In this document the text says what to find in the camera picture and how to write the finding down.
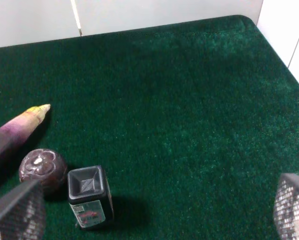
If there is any green felt table mat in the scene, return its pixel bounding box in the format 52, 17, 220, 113
0, 15, 299, 240

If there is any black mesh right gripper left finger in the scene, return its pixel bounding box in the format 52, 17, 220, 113
0, 180, 46, 240

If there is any purple eggplant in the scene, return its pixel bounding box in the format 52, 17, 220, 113
0, 104, 51, 165

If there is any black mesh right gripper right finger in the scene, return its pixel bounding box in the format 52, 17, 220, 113
273, 173, 299, 240

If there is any dark purple round fruit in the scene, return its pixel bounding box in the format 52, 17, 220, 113
18, 148, 68, 196

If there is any black square-capped bottle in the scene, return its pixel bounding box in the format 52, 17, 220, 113
67, 165, 114, 231

